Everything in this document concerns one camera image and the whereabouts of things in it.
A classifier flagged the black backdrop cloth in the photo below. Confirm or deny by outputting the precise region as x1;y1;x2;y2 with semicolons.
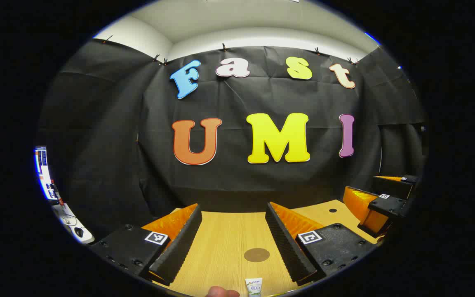
35;39;428;244

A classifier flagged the white toothpaste tube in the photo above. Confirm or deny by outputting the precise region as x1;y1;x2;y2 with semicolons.
245;278;263;297

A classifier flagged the computer monitor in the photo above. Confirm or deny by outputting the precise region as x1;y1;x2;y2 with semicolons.
35;146;60;203

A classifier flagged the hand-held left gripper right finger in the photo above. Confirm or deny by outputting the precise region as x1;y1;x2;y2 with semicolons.
265;201;378;286

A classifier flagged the light wooden desktop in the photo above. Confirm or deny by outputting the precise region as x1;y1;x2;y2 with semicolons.
141;199;380;297

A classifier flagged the white side table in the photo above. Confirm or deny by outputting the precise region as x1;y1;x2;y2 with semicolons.
52;203;95;245

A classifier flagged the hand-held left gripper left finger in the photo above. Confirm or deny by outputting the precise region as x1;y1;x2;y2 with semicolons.
91;203;203;286

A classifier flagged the round brown coaster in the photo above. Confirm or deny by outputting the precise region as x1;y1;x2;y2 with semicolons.
244;248;270;263

